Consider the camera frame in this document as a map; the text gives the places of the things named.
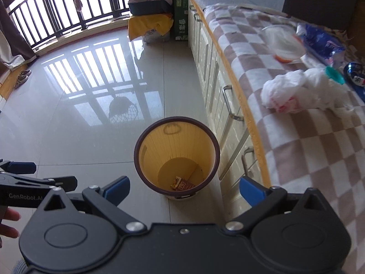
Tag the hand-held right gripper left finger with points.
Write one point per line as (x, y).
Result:
(117, 189)

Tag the brown white checkered blanket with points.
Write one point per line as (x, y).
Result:
(299, 148)

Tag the person's left hand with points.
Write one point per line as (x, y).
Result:
(8, 229)

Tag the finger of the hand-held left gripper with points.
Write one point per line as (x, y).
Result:
(64, 182)
(21, 167)

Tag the yellow bin with brown rim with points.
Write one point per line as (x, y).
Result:
(182, 145)

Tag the crushed blue drink can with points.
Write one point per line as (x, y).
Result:
(355, 74)

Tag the dark balcony railing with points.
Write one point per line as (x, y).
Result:
(42, 14)

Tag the brown curtain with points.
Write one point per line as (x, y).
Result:
(14, 40)

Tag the green cardboard box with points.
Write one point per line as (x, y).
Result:
(179, 17)

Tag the small red cardboard packet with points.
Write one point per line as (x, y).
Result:
(182, 184)

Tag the yellow cloth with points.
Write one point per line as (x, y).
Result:
(142, 22)

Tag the teal plastic piece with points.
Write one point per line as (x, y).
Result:
(336, 76)

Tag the crumpled white plastic bag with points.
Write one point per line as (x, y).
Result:
(322, 91)

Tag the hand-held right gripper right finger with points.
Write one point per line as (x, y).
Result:
(251, 191)

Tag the beige slipper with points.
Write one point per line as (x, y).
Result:
(20, 82)
(25, 73)

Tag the white printed bag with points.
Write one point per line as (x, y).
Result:
(155, 35)

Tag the dark grey storage box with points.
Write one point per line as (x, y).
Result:
(319, 0)

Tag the blue plastic wrapper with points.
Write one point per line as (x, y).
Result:
(319, 41)

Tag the white plastic bag red print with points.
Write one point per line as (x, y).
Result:
(285, 90)

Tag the cream drawer cabinet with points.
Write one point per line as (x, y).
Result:
(211, 77)

